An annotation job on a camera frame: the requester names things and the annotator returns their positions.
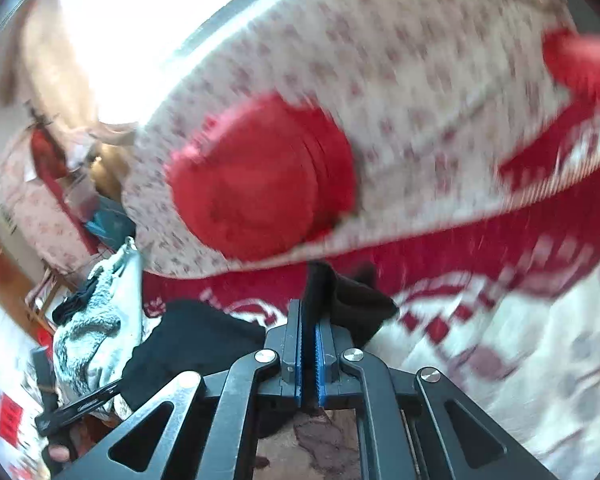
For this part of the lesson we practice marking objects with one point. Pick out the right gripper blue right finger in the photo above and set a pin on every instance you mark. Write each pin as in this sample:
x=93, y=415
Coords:
x=327, y=364

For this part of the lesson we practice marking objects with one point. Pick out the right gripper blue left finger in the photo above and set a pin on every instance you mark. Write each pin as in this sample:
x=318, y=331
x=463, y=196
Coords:
x=291, y=359

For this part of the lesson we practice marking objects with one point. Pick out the black pants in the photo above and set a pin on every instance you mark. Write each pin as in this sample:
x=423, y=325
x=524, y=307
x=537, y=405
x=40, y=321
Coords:
x=193, y=335

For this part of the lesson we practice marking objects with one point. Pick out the person's hand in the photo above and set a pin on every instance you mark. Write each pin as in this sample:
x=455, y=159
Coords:
x=59, y=453

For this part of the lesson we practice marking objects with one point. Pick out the light blue fleece jacket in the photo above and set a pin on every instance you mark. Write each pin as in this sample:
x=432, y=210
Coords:
x=91, y=349

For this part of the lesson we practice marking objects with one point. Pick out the black folded garment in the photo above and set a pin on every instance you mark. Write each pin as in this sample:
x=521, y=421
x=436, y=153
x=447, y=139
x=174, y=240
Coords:
x=75, y=302

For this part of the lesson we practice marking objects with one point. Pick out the red heart-shaped pillow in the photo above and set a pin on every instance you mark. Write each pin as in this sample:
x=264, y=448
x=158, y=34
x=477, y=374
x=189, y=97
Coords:
x=263, y=177

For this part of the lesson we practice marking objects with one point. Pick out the red and white floral blanket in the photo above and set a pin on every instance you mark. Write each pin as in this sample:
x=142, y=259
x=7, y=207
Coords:
x=495, y=275

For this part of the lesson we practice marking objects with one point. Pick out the teal bag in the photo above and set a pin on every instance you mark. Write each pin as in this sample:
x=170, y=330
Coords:
x=110, y=224

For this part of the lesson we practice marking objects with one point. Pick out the floral beige quilt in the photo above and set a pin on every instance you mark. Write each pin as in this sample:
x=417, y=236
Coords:
x=431, y=94

